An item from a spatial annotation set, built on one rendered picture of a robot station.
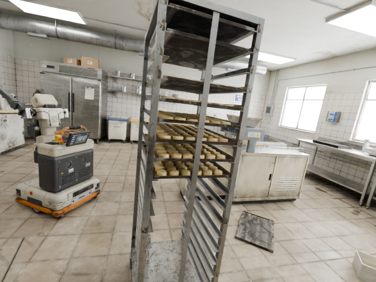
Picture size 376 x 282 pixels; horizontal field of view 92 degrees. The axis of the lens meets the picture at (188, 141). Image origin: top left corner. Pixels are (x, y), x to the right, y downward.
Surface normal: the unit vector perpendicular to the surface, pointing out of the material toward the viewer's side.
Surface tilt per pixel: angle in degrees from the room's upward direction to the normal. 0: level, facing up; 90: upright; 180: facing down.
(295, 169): 90
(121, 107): 90
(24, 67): 90
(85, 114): 90
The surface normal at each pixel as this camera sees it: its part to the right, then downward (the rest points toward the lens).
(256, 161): 0.28, 0.22
